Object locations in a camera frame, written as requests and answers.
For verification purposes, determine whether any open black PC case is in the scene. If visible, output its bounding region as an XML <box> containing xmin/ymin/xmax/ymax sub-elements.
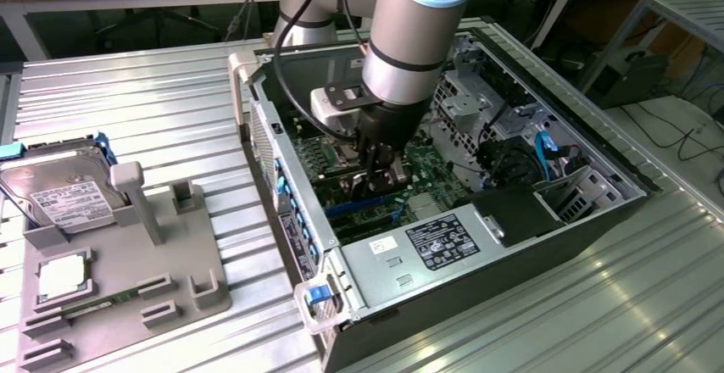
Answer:
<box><xmin>229</xmin><ymin>16</ymin><xmax>663</xmax><ymax>373</ymax></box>

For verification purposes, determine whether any grey power supply unit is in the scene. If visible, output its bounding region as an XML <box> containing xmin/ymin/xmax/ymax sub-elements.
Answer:
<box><xmin>339</xmin><ymin>203</ymin><xmax>511</xmax><ymax>310</ymax></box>

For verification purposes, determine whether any silver hard disk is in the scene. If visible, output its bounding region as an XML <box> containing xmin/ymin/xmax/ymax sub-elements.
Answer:
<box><xmin>0</xmin><ymin>146</ymin><xmax>131</xmax><ymax>235</ymax></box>

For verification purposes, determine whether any metal drive cage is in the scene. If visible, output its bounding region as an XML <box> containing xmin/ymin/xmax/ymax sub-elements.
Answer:
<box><xmin>430</xmin><ymin>67</ymin><xmax>545</xmax><ymax>166</ymax></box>

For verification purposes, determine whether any blue wire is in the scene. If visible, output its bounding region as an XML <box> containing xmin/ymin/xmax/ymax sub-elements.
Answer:
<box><xmin>534</xmin><ymin>130</ymin><xmax>562</xmax><ymax>183</ymax></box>

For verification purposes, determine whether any silver chipset heatsink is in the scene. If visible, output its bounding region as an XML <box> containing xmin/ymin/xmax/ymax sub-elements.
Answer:
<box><xmin>407</xmin><ymin>194</ymin><xmax>454</xmax><ymax>217</ymax></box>

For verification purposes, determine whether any grey parts rack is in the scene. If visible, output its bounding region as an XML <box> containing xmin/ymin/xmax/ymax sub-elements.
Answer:
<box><xmin>17</xmin><ymin>160</ymin><xmax>235</xmax><ymax>373</ymax></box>

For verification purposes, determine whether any blue expansion slot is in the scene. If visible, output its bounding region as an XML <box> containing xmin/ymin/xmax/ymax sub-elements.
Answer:
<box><xmin>326</xmin><ymin>192</ymin><xmax>393</xmax><ymax>218</ymax></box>

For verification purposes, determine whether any metal slat shelf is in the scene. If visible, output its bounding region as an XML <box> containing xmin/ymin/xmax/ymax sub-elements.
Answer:
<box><xmin>577</xmin><ymin>0</ymin><xmax>724</xmax><ymax>94</ymax></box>

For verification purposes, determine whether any grey case handle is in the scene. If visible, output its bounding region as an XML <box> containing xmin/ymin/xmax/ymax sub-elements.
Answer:
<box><xmin>229</xmin><ymin>50</ymin><xmax>267</xmax><ymax>90</ymax></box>
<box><xmin>294</xmin><ymin>277</ymin><xmax>347</xmax><ymax>336</ymax></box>

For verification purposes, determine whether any green motherboard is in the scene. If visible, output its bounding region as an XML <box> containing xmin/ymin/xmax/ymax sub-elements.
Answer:
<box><xmin>289</xmin><ymin>105</ymin><xmax>482</xmax><ymax>247</ymax></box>

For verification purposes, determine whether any low profile graphics card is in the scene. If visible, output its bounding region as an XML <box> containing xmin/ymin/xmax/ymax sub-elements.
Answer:
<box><xmin>346</xmin><ymin>164</ymin><xmax>413</xmax><ymax>203</ymax></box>

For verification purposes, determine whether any blue disk carrier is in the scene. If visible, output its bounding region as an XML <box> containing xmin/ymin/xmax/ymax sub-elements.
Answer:
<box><xmin>0</xmin><ymin>131</ymin><xmax>119</xmax><ymax>169</ymax></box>

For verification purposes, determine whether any silver CPU chip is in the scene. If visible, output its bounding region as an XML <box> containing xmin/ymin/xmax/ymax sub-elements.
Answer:
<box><xmin>38</xmin><ymin>258</ymin><xmax>93</xmax><ymax>296</ymax></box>

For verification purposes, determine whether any black expansion slot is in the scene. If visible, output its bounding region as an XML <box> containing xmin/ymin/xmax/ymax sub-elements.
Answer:
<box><xmin>330</xmin><ymin>209</ymin><xmax>398</xmax><ymax>231</ymax></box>
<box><xmin>334</xmin><ymin>219</ymin><xmax>405</xmax><ymax>241</ymax></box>

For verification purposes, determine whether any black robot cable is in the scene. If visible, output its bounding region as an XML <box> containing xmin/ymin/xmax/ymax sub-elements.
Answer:
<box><xmin>274</xmin><ymin>0</ymin><xmax>363</xmax><ymax>143</ymax></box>

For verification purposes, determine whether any green RAM stick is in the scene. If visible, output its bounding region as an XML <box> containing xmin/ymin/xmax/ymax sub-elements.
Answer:
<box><xmin>57</xmin><ymin>287</ymin><xmax>143</xmax><ymax>319</ymax></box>

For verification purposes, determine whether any black box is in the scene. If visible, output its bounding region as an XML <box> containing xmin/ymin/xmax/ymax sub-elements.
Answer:
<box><xmin>597</xmin><ymin>48</ymin><xmax>673</xmax><ymax>109</ymax></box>

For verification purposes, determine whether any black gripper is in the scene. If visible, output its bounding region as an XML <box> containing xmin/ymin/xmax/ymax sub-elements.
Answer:
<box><xmin>355</xmin><ymin>100</ymin><xmax>431</xmax><ymax>153</ymax></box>

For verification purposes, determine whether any black air shroud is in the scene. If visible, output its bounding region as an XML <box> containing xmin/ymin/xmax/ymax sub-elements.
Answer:
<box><xmin>474</xmin><ymin>186</ymin><xmax>567</xmax><ymax>249</ymax></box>

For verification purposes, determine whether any perforated metal disk bay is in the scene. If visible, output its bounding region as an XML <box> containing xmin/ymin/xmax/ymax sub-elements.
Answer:
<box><xmin>534</xmin><ymin>164</ymin><xmax>630</xmax><ymax>224</ymax></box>

